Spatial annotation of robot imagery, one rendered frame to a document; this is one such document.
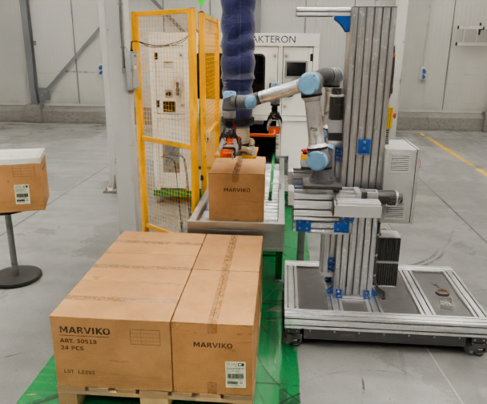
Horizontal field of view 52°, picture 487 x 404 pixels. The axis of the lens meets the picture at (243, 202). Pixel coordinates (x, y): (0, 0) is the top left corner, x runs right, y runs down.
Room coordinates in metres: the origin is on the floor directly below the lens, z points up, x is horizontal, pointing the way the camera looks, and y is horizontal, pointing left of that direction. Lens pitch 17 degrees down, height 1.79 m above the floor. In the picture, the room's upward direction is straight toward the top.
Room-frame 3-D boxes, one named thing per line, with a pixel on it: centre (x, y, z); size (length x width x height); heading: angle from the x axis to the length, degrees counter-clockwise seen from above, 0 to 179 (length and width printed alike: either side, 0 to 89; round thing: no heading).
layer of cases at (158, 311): (2.72, 0.40, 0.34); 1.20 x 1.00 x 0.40; 176
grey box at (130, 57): (4.19, 0.91, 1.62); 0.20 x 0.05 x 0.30; 176
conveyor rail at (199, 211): (4.57, 0.29, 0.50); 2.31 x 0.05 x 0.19; 176
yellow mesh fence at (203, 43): (5.18, 0.34, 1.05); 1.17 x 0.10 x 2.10; 176
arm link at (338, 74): (3.50, -0.59, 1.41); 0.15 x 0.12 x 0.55; 140
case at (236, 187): (3.75, 0.04, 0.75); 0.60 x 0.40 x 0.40; 177
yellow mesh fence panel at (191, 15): (4.44, 0.70, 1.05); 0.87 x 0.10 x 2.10; 48
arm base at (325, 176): (2.90, -0.47, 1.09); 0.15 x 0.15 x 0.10
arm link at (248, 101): (2.94, -0.01, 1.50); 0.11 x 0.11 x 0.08; 71
